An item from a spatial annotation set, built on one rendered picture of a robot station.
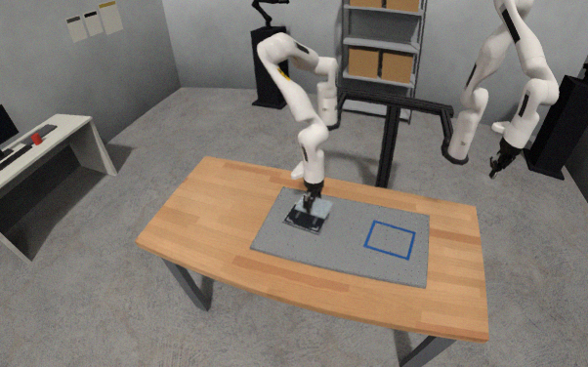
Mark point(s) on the blue tape rectangle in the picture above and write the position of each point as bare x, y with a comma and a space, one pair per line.
386, 252

